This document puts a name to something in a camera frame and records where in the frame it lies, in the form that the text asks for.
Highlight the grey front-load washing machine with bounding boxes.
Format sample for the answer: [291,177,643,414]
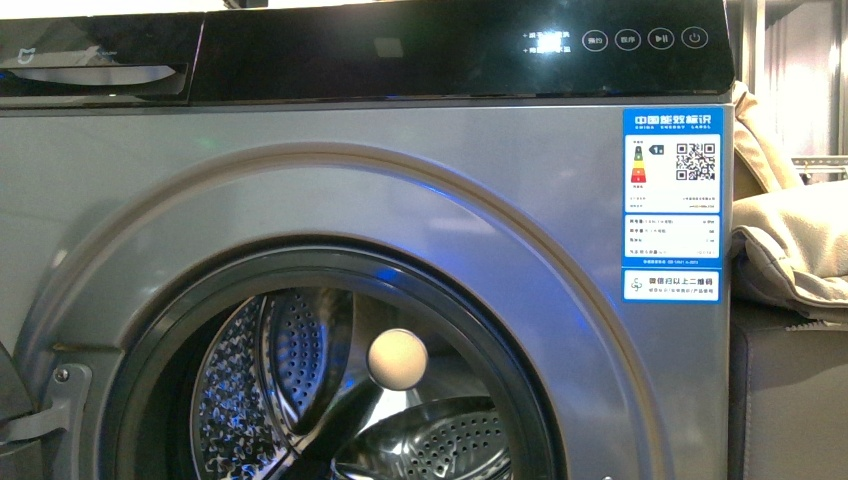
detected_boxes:
[1,1,734,479]

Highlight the washing machine door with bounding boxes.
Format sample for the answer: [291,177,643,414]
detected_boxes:
[1,345,44,480]

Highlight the blue energy label sticker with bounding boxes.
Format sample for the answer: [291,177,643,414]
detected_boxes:
[621,106,726,303]

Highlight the grey washer door hinge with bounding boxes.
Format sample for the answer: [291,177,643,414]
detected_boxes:
[1,363,92,477]

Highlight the grey leather sofa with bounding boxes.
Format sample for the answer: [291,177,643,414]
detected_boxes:
[727,301,848,480]

